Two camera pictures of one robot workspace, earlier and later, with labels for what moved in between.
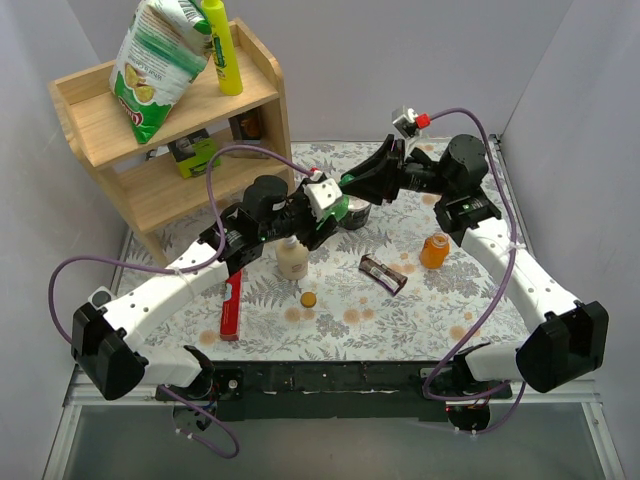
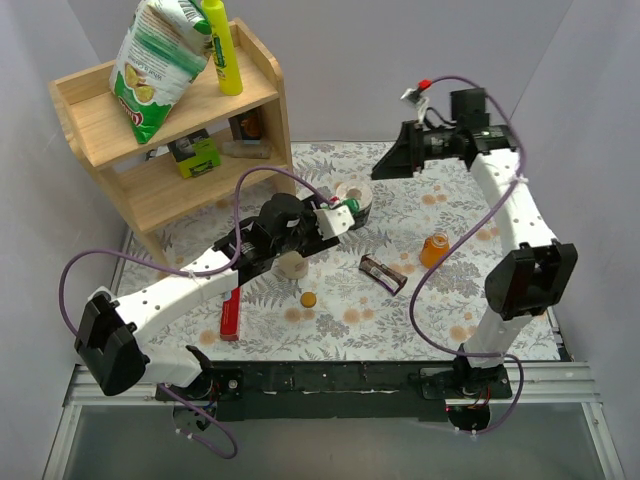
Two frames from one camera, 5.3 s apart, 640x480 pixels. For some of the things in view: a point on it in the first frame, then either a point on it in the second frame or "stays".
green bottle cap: (346, 179) -> (353, 205)
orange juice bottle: (434, 250) stays
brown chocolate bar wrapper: (392, 280) stays
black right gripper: (395, 172) -> (412, 146)
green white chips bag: (162, 52) stays
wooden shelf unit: (211, 151) stays
